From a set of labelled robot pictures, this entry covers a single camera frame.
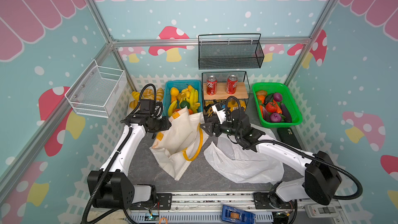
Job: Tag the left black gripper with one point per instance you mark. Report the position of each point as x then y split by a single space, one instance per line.
165 126

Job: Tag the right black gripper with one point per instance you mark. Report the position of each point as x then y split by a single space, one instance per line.
210 127

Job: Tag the black yellow snack bag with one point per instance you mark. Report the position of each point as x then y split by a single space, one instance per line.
208 111

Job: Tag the orange yellow snack bag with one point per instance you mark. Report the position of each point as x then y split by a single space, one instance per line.
234 105

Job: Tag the cream canvas tote bag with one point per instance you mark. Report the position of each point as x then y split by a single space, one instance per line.
176 148

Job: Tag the white plastic grocery bag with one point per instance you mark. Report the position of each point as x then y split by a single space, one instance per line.
242 166

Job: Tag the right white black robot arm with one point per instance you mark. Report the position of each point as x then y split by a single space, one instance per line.
321 178

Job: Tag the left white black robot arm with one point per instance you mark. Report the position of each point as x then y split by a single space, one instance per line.
109 187

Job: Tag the yellow banana toy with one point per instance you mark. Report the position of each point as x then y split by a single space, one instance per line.
172 107

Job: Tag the right red soda can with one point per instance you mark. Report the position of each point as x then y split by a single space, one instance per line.
232 82

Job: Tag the red soda can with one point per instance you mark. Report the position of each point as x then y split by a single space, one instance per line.
211 85
232 82

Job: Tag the red strawberry toy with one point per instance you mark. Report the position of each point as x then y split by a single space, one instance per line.
271 107

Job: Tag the left red soda can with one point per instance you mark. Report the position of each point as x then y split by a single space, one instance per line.
211 85

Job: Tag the teal plastic fruit basket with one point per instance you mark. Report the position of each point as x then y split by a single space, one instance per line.
188 93

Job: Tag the green plastic vegetable basket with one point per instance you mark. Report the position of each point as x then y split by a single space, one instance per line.
263 94

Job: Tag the purple onion toy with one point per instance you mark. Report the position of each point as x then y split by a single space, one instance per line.
277 97

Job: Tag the black flat box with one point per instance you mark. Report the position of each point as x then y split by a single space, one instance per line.
287 136

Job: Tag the dark eggplant toy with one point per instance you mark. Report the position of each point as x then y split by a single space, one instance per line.
286 113

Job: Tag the black wire wooden shelf rack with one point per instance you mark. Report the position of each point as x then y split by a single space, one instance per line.
242 90

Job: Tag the white wire wall basket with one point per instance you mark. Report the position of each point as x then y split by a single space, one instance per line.
96 92

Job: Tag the black wire wall basket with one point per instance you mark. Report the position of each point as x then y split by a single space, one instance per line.
230 51

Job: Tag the blue device on rail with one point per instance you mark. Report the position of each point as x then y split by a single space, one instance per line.
234 215

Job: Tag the grey switch box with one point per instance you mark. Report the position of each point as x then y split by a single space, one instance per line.
321 211

